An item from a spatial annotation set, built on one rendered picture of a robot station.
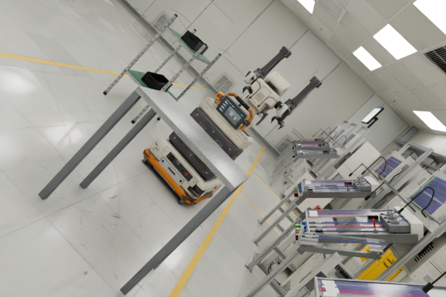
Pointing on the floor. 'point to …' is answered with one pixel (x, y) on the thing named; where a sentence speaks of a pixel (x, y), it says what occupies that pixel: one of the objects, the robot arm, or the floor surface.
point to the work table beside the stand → (158, 106)
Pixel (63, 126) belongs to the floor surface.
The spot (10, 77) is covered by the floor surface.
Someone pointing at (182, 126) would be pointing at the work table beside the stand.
